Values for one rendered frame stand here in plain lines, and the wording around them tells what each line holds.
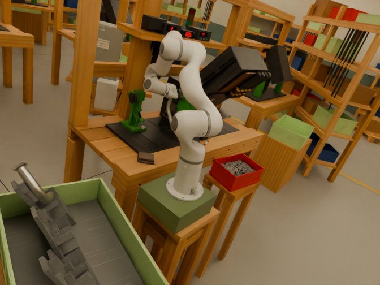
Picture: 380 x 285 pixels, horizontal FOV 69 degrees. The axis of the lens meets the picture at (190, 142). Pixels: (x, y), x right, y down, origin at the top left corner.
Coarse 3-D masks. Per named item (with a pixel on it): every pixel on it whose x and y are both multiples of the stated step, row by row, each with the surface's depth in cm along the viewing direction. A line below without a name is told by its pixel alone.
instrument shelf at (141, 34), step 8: (120, 24) 178; (128, 24) 182; (128, 32) 174; (136, 32) 169; (144, 32) 170; (152, 32) 179; (152, 40) 175; (160, 40) 180; (192, 40) 201; (216, 48) 224; (224, 48) 232
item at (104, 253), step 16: (80, 208) 125; (96, 208) 128; (16, 224) 109; (32, 224) 111; (80, 224) 117; (96, 224) 120; (16, 240) 103; (32, 240) 105; (80, 240) 111; (96, 240) 113; (112, 240) 115; (16, 256) 98; (32, 256) 99; (48, 256) 101; (96, 256) 106; (112, 256) 108; (16, 272) 93; (32, 272) 95; (96, 272) 101; (112, 272) 102; (128, 272) 104
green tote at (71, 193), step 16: (64, 192) 122; (80, 192) 127; (96, 192) 132; (0, 208) 108; (16, 208) 112; (112, 208) 121; (0, 224) 94; (112, 224) 122; (128, 224) 109; (0, 240) 100; (128, 240) 110; (128, 256) 112; (144, 256) 101; (144, 272) 102; (160, 272) 95
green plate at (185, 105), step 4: (180, 100) 200; (184, 100) 198; (180, 104) 200; (184, 104) 198; (188, 104) 196; (176, 108) 201; (180, 108) 199; (184, 108) 197; (188, 108) 195; (192, 108) 199
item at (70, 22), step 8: (40, 0) 726; (48, 0) 738; (64, 0) 787; (72, 0) 789; (64, 8) 773; (72, 8) 794; (104, 8) 890; (48, 16) 755; (64, 16) 795; (48, 24) 761; (64, 24) 799; (72, 24) 819
